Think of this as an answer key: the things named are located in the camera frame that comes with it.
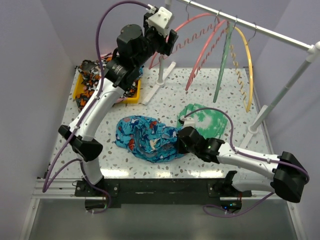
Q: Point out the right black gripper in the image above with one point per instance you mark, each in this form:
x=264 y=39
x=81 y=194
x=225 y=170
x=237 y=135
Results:
x=180 y=149

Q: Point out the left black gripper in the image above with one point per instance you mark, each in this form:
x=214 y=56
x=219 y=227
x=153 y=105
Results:
x=164 y=45

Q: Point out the blue shark print shorts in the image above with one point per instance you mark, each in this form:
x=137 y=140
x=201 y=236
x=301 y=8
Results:
x=148 y=139

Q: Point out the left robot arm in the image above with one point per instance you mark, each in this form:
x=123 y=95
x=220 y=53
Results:
x=135 y=45

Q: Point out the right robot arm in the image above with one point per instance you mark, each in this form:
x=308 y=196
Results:
x=286 y=174

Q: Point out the green tie-dye shorts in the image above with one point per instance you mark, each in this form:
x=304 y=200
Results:
x=209 y=123

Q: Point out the green plastic hanger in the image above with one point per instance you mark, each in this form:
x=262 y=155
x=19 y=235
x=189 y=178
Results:
x=223 y=60

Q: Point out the yellow plastic hanger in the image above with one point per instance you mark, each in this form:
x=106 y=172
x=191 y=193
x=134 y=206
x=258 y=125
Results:
x=247 y=97

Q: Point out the white clothes rack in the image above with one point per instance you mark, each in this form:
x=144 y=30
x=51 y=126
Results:
x=313 y=52

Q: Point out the yellow plastic tray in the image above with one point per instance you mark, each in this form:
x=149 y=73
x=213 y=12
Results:
x=80 y=89

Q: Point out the camouflage pattern clothes pile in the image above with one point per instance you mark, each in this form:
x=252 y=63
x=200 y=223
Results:
x=90 y=72

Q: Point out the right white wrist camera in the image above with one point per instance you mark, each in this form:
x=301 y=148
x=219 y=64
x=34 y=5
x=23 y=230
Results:
x=187 y=122

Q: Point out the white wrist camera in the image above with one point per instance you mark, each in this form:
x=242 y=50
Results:
x=187 y=122
x=161 y=20

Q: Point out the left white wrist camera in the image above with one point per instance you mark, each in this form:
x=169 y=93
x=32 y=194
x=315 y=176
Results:
x=161 y=20

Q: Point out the black mounting base plate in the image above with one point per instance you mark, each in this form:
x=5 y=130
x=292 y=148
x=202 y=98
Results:
x=162 y=191

